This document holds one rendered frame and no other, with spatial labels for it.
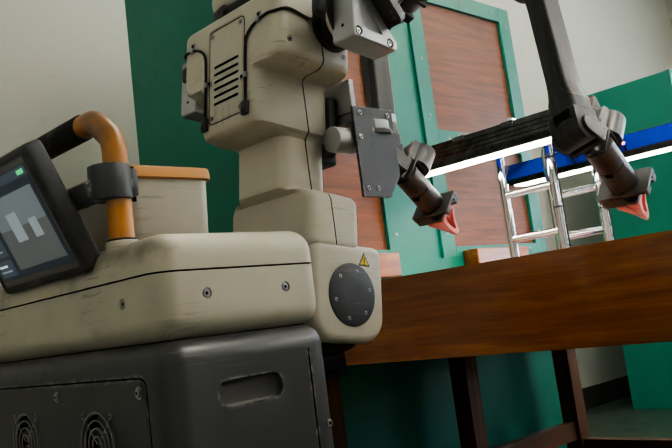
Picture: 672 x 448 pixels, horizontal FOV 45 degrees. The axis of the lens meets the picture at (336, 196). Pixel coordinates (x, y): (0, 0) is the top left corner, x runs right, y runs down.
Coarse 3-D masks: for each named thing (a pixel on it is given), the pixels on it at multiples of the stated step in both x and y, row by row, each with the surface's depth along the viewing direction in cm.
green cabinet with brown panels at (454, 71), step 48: (144, 0) 252; (192, 0) 234; (432, 0) 284; (144, 48) 252; (432, 48) 281; (480, 48) 302; (144, 96) 251; (432, 96) 273; (480, 96) 295; (144, 144) 251; (192, 144) 233; (432, 144) 268; (336, 192) 234; (480, 192) 283; (384, 240) 244; (432, 240) 259; (480, 240) 278; (528, 240) 298
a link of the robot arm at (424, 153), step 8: (416, 144) 185; (424, 144) 186; (400, 152) 178; (408, 152) 182; (416, 152) 184; (424, 152) 184; (432, 152) 185; (400, 160) 177; (408, 160) 178; (424, 160) 183; (432, 160) 185; (400, 168) 180; (424, 176) 185
